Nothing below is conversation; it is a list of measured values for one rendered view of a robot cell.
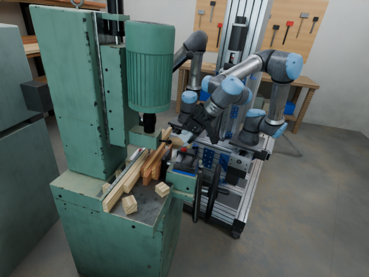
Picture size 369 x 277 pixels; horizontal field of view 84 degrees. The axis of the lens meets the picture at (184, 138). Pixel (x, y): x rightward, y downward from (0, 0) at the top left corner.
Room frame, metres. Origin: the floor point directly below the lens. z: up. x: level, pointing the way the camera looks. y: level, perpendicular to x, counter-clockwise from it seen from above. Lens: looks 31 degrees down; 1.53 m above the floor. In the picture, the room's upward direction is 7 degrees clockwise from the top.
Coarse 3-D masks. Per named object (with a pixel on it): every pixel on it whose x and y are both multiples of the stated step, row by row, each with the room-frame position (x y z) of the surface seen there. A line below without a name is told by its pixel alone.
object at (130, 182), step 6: (168, 132) 1.06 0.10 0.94; (162, 138) 0.98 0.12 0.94; (150, 150) 0.85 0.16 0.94; (138, 168) 0.70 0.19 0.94; (132, 174) 0.66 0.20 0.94; (138, 174) 0.68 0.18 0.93; (132, 180) 0.63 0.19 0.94; (126, 186) 0.59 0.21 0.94; (132, 186) 0.62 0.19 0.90; (126, 192) 0.59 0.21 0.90
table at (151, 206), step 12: (192, 144) 1.02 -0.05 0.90; (156, 180) 0.68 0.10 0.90; (132, 192) 0.59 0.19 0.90; (144, 192) 0.60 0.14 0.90; (180, 192) 0.65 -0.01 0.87; (120, 204) 0.53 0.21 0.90; (144, 204) 0.54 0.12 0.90; (156, 204) 0.55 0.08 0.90; (108, 216) 0.49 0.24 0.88; (120, 216) 0.48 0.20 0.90; (132, 216) 0.48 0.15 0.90; (144, 216) 0.49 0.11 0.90; (156, 216) 0.49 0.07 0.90; (132, 228) 0.46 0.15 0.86; (144, 228) 0.45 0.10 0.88; (156, 228) 0.48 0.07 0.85
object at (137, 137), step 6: (138, 126) 0.85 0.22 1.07; (132, 132) 0.79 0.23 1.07; (138, 132) 0.79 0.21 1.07; (144, 132) 0.80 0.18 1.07; (156, 132) 0.81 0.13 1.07; (132, 138) 0.79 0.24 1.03; (138, 138) 0.79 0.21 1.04; (144, 138) 0.78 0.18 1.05; (150, 138) 0.77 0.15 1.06; (156, 138) 0.77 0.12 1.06; (132, 144) 0.79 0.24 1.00; (138, 144) 0.79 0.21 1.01; (144, 144) 0.78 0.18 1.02; (150, 144) 0.77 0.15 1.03; (156, 144) 0.77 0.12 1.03
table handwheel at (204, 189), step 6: (216, 168) 0.75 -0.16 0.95; (216, 174) 0.71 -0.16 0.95; (216, 180) 0.68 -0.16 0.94; (204, 186) 0.76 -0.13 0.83; (210, 186) 0.75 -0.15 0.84; (216, 186) 0.66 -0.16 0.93; (204, 192) 0.73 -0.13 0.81; (210, 192) 0.64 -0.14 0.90; (216, 192) 0.72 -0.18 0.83; (210, 198) 0.62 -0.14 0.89; (216, 198) 0.71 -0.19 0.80; (210, 204) 0.61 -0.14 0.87; (210, 210) 0.60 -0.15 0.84; (204, 216) 0.62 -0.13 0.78; (210, 216) 0.60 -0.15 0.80
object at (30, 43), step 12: (12, 0) 2.29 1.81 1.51; (24, 0) 2.43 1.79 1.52; (36, 0) 2.51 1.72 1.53; (48, 0) 2.68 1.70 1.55; (60, 0) 2.80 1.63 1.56; (24, 12) 2.82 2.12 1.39; (24, 36) 2.63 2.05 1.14; (24, 48) 2.23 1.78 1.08; (36, 48) 2.32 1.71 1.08; (36, 60) 2.82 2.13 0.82
